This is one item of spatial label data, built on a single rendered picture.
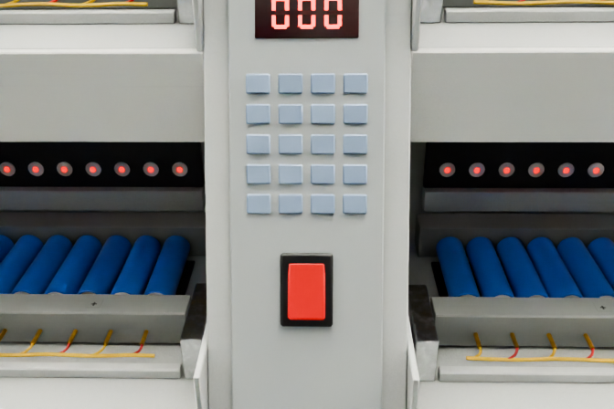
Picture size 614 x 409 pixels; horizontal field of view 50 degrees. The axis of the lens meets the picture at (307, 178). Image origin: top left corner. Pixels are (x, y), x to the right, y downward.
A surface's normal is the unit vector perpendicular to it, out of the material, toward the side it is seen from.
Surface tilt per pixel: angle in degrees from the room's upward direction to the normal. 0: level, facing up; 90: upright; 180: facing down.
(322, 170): 90
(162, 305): 22
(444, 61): 112
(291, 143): 90
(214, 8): 90
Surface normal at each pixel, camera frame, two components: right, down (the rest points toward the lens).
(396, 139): -0.03, 0.08
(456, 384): -0.01, -0.89
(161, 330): -0.03, 0.46
